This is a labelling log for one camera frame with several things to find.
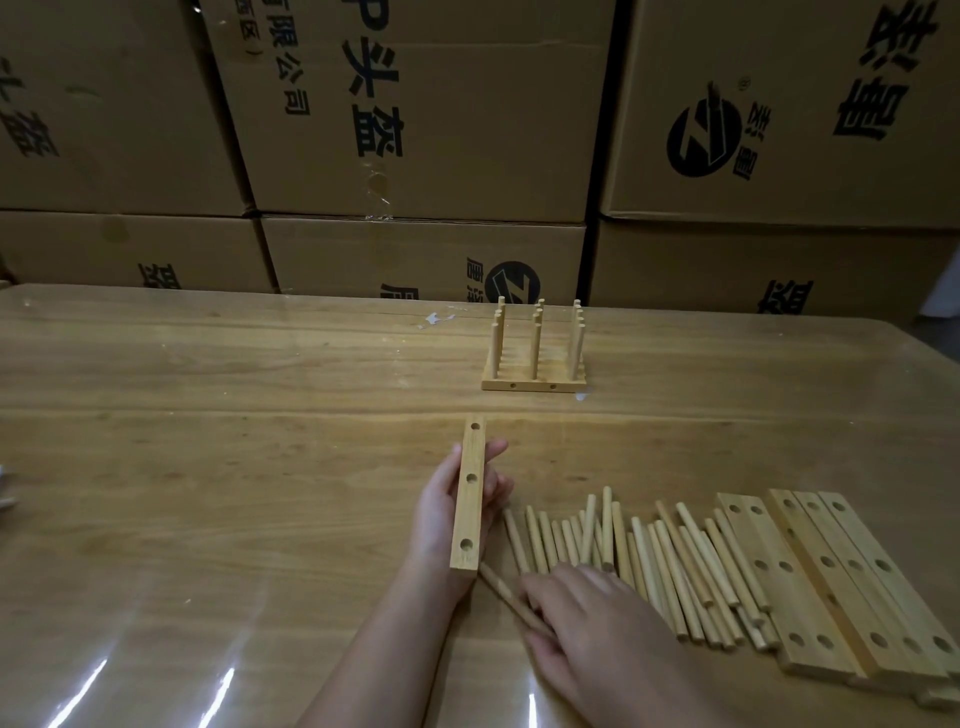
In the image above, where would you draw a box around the person's left hand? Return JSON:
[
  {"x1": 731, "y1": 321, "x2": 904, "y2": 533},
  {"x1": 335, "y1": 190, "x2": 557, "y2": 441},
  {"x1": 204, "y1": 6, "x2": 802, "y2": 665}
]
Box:
[{"x1": 405, "y1": 438, "x2": 516, "y2": 580}]

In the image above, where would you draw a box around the person's right hand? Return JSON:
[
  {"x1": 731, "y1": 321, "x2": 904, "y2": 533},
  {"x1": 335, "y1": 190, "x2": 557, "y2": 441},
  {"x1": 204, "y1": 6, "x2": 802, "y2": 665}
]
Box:
[{"x1": 521, "y1": 562, "x2": 744, "y2": 728}]

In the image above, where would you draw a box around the wooden bar with holes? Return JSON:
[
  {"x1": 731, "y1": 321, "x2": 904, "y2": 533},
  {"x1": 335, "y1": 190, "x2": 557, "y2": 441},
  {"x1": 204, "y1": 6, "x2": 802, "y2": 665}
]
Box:
[
  {"x1": 742, "y1": 492, "x2": 865, "y2": 681},
  {"x1": 793, "y1": 491, "x2": 948, "y2": 682},
  {"x1": 448, "y1": 416, "x2": 488, "y2": 576},
  {"x1": 817, "y1": 491, "x2": 960, "y2": 676},
  {"x1": 716, "y1": 492, "x2": 834, "y2": 676},
  {"x1": 766, "y1": 489, "x2": 912, "y2": 685}
]

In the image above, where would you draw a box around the single wooden dowel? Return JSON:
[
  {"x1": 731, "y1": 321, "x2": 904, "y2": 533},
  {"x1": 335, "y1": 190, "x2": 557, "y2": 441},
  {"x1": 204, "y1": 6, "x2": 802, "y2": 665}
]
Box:
[{"x1": 477, "y1": 561, "x2": 558, "y2": 640}]

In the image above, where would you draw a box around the person's left forearm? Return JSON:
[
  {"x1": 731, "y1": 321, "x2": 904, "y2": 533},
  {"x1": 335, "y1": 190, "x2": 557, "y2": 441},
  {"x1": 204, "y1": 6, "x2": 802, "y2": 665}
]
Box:
[{"x1": 298, "y1": 558, "x2": 483, "y2": 728}]

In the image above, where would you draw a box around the assembled wooden peg rack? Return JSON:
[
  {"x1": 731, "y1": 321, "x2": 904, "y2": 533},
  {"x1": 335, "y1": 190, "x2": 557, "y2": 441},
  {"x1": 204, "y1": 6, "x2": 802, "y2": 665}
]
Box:
[{"x1": 480, "y1": 297, "x2": 588, "y2": 393}]

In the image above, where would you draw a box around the pile of wooden rods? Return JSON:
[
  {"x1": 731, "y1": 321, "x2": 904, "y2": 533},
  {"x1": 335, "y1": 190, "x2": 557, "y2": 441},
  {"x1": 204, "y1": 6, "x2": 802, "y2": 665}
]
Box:
[{"x1": 501, "y1": 486, "x2": 783, "y2": 653}]

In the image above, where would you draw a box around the stack of printed cardboard boxes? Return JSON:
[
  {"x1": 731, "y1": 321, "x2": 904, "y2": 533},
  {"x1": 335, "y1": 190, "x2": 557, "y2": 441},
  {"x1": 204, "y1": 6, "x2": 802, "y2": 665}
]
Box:
[{"x1": 0, "y1": 0, "x2": 960, "y2": 325}]

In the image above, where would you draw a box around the white object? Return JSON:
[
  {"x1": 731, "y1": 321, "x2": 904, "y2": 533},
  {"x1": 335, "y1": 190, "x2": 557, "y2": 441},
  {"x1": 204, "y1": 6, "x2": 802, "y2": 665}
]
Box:
[{"x1": 918, "y1": 246, "x2": 960, "y2": 325}]

